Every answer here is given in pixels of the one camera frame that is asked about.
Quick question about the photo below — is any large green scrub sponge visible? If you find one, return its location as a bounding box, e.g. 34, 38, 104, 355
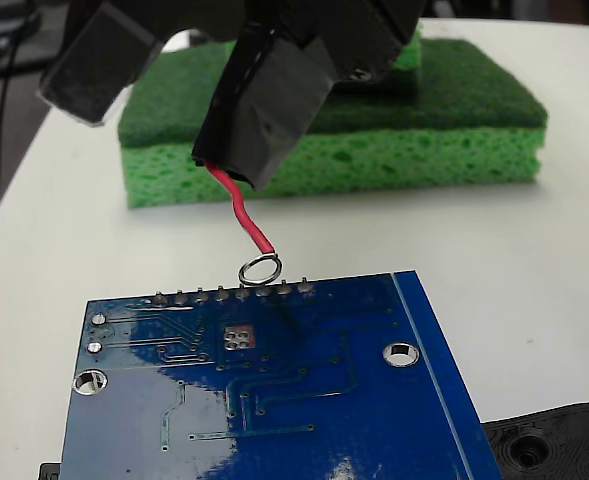
117, 38, 549, 210

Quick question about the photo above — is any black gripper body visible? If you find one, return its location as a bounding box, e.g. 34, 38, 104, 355
166, 0, 428, 92

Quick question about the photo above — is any black plastic fixture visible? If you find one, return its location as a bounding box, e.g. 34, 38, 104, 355
38, 399, 589, 480

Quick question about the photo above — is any thin black cable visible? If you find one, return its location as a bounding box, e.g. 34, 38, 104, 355
0, 29, 25, 211

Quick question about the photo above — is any red wire with loop tip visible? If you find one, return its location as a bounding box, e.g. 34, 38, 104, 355
206, 163, 282, 286

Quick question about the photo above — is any blue printed circuit board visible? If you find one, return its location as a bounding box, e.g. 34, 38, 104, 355
58, 269, 505, 480

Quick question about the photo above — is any small green scrub sponge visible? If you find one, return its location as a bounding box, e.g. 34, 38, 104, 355
333, 22, 424, 101

